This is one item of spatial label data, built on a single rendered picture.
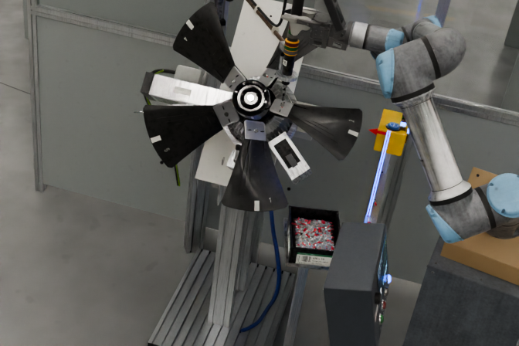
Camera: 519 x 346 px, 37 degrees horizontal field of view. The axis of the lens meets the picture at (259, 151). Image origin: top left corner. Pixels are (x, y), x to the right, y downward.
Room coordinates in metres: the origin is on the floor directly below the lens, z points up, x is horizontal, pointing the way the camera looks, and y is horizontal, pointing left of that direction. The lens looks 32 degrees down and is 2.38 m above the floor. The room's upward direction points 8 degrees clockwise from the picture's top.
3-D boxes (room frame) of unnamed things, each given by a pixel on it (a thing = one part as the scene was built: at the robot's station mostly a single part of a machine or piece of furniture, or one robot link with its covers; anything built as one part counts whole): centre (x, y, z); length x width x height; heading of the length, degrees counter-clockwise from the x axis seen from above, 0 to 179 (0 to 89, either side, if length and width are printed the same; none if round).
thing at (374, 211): (2.00, -0.39, 0.82); 0.90 x 0.04 x 0.08; 169
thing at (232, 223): (2.29, 0.06, 0.45); 0.09 x 0.04 x 0.91; 79
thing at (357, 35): (2.13, -0.24, 1.48); 0.08 x 0.05 x 0.08; 170
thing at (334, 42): (2.14, -0.16, 1.48); 0.12 x 0.08 x 0.09; 80
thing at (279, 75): (2.17, -0.05, 1.35); 0.09 x 0.07 x 0.10; 24
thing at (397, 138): (2.38, -0.46, 1.02); 0.16 x 0.10 x 0.11; 169
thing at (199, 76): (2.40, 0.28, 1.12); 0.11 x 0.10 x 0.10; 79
